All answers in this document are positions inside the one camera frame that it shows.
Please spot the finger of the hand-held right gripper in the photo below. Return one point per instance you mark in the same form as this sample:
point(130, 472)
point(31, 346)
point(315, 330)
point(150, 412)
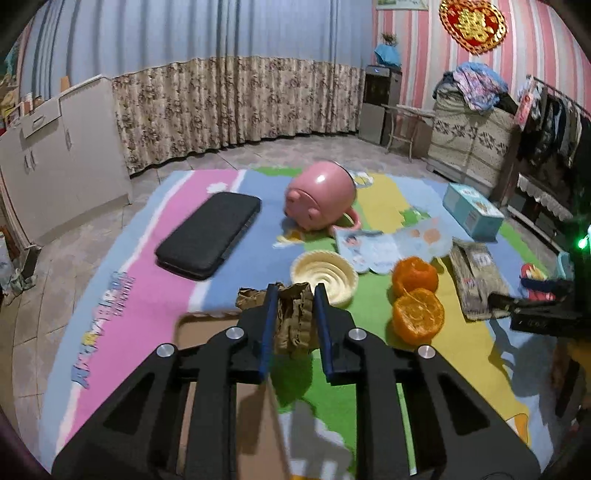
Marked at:
point(554, 287)
point(545, 321)

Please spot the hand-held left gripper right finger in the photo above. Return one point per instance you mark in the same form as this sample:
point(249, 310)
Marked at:
point(323, 330)

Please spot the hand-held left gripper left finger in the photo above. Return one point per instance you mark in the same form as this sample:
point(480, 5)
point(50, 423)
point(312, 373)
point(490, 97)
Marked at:
point(270, 325)

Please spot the teal plastic basket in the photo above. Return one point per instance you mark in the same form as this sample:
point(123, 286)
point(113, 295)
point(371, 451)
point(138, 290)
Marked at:
point(564, 265)

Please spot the brown paper liner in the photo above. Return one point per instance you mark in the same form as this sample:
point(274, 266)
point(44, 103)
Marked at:
point(251, 299)
point(295, 318)

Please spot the cream ribbed bowl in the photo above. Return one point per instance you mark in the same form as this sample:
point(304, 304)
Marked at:
point(323, 277)

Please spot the grey patterned packet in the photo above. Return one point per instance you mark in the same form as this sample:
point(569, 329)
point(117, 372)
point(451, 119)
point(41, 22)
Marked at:
point(478, 277)

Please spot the orange fruit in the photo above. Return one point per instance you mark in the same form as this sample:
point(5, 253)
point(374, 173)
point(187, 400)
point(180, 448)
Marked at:
point(418, 318)

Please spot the illustrated paper leaflet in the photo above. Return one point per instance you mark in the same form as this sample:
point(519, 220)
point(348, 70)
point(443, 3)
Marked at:
point(378, 249)

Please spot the orange peel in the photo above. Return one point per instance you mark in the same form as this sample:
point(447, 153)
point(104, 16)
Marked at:
point(415, 274)

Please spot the low storage shelf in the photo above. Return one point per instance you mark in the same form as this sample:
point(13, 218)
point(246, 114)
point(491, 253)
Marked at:
point(535, 221)

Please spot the white lace cloth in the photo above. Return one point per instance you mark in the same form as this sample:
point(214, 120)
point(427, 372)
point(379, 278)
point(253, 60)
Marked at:
point(542, 196)

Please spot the tan phone case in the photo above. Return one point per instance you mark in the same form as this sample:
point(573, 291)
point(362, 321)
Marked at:
point(254, 424)

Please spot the black rectangular case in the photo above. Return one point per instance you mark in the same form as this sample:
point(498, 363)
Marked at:
point(207, 235)

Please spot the teal tissue box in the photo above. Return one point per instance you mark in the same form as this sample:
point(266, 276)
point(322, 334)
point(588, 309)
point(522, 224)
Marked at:
point(471, 210)

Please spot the cartoon bird printed blanket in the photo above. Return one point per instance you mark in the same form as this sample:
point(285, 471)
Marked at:
point(138, 300)

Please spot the pink pig mug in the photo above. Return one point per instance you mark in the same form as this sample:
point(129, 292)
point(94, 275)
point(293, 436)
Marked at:
point(318, 194)

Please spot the row of hanging clothes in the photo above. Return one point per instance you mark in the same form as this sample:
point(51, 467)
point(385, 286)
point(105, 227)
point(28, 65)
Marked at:
point(554, 134)

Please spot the cloth covered cabinet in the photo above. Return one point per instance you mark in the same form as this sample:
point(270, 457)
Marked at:
point(471, 138)

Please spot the pink hanging bag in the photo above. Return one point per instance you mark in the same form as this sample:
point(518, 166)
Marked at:
point(528, 104)

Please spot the metal clothes rack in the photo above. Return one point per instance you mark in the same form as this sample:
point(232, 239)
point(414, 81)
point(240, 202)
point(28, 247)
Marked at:
point(558, 94)

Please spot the pile of clothes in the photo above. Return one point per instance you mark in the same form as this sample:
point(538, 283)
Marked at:
point(475, 85)

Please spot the small round table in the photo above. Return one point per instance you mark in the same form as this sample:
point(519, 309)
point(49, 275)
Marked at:
point(411, 110)

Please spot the grey water dispenser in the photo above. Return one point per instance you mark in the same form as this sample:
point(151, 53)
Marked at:
point(376, 106)

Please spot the blue and floral curtain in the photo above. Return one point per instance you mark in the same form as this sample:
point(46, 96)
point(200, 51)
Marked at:
point(207, 92)

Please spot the white cabinet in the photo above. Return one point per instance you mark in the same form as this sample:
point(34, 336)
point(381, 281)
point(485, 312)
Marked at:
point(69, 161)

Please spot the blue bottle cover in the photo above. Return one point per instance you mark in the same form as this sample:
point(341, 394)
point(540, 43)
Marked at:
point(388, 55)

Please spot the small potted plant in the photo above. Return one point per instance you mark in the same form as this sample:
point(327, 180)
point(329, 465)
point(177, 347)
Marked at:
point(388, 39)

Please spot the red heart wall decoration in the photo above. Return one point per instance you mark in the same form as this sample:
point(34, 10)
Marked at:
point(473, 25)

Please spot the wall calendar picture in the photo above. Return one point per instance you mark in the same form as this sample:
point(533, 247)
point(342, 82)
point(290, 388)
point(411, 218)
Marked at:
point(401, 3)

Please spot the wall poster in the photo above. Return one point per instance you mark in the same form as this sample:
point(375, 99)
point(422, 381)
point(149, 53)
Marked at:
point(11, 64)

